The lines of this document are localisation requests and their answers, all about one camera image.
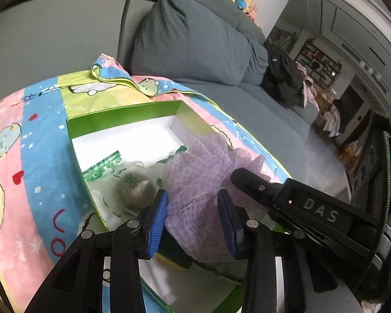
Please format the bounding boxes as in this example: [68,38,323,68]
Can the purple mesh bath pouf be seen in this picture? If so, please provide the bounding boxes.
[163,134,270,263]

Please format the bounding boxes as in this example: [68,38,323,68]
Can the clear green printed bag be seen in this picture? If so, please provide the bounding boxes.
[82,145,187,220]

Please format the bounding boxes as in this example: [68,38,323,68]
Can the colourful cartoon blanket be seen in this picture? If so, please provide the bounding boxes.
[0,55,289,312]

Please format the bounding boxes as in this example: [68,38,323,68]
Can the pink clothing on sofa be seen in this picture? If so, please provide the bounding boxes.
[295,62,320,111]

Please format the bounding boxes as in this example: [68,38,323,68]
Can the black clothing on sofa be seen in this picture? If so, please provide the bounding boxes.
[261,42,303,108]

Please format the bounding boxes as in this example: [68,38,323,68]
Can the green white storage box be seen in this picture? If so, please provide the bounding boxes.
[67,100,244,312]

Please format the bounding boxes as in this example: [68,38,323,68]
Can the grey sofa throw pillow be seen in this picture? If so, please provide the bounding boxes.
[131,0,268,86]

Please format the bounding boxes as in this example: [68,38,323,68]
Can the grey corner sofa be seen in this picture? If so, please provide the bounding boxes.
[0,0,346,197]

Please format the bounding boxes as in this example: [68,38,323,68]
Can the black wall shelf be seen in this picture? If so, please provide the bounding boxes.
[295,40,343,89]

